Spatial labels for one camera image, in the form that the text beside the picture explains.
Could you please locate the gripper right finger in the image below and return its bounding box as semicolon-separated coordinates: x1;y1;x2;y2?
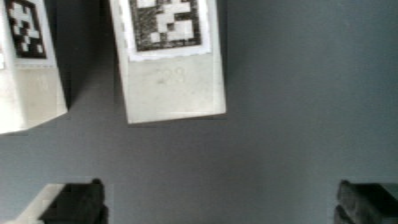
334;180;398;224

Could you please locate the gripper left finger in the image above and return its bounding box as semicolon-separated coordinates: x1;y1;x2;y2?
16;179;108;224

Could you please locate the white leg with tag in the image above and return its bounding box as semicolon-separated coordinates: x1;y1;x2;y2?
108;0;225;124

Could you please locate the white leg far right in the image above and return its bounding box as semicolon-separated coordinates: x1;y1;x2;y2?
0;0;67;135

